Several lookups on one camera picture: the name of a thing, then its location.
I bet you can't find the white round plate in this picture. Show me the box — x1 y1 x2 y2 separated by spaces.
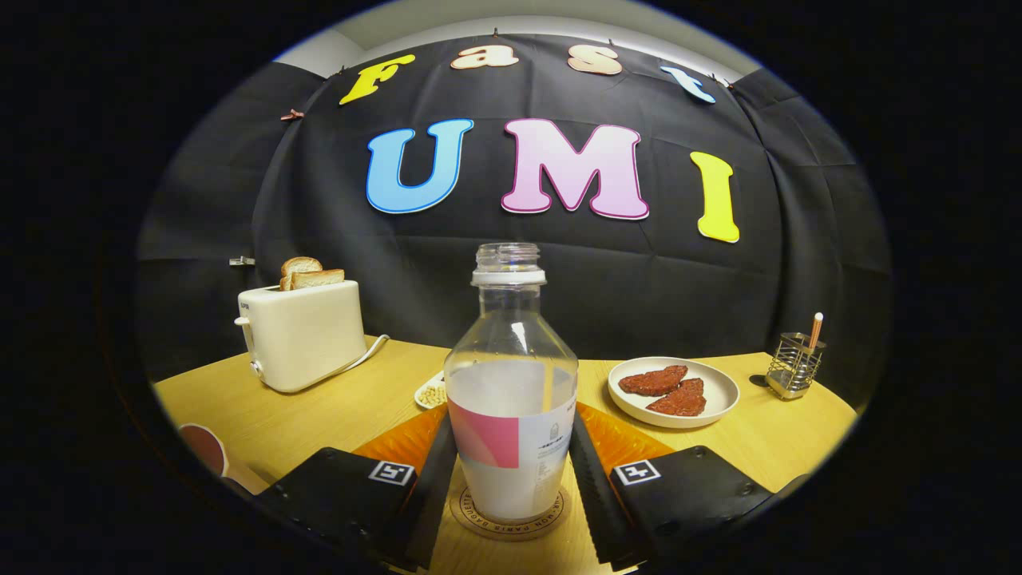
608 356 741 430

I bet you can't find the cream toaster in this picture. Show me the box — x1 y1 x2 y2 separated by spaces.
235 280 368 394

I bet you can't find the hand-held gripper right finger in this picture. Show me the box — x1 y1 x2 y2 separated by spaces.
568 402 787 573

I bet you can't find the round wooden coaster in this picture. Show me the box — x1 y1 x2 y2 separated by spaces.
449 479 572 542

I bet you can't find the metal wire holder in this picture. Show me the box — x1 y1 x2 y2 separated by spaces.
765 332 826 400

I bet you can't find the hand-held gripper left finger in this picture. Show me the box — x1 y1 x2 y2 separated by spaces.
252 405 460 573

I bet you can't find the toast slice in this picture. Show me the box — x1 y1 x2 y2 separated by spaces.
289 269 346 291
279 256 323 290

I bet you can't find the red meat piece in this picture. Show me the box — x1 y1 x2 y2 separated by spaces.
618 365 689 397
645 378 707 418

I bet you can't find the clear juice bottle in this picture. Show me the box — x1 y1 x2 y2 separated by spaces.
444 243 579 524

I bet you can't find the white toaster cable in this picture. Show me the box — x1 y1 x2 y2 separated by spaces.
319 334 390 380

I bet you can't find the beige cup with wooden handle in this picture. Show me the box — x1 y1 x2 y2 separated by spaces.
177 422 268 496

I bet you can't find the wooden table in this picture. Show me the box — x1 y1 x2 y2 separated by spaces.
153 339 859 575

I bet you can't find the white sectioned grain dish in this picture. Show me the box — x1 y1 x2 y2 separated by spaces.
414 370 448 410

